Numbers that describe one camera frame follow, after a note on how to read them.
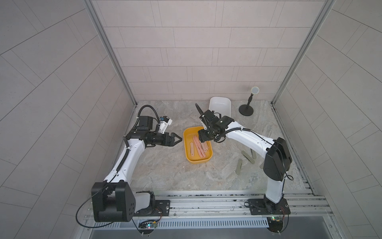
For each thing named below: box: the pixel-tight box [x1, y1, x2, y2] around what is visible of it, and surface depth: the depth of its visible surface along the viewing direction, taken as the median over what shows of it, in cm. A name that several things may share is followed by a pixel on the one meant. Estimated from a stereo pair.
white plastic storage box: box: [208, 96, 231, 119], surface depth 114 cm
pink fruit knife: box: [190, 141, 195, 157], surface depth 93 cm
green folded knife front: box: [235, 158, 243, 175], surface depth 86 cm
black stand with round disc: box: [238, 86, 260, 117], surface depth 113 cm
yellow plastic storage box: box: [183, 125, 213, 164], surface depth 93 cm
